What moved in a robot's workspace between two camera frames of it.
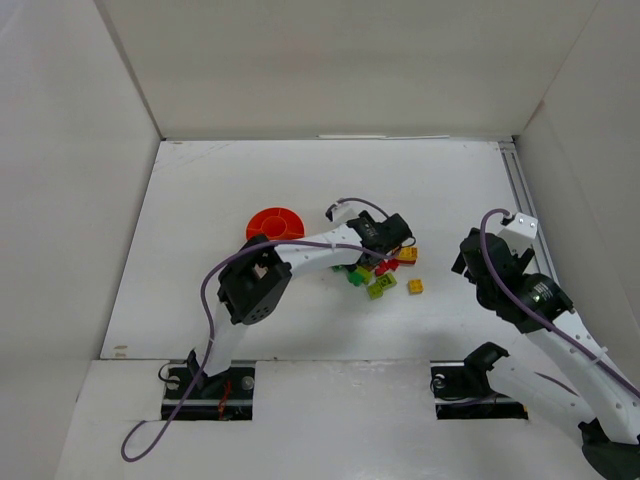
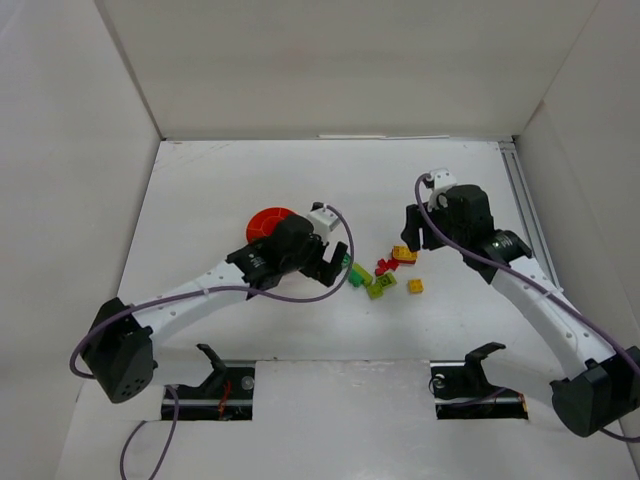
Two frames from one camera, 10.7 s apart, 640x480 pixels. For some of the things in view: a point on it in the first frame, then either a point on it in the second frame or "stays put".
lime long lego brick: (366, 275) stays put
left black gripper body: (396, 230) -> (322, 265)
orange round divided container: (276, 223) stays put
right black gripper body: (476, 257) -> (413, 226)
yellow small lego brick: (415, 286) stays put
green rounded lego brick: (355, 278) stays put
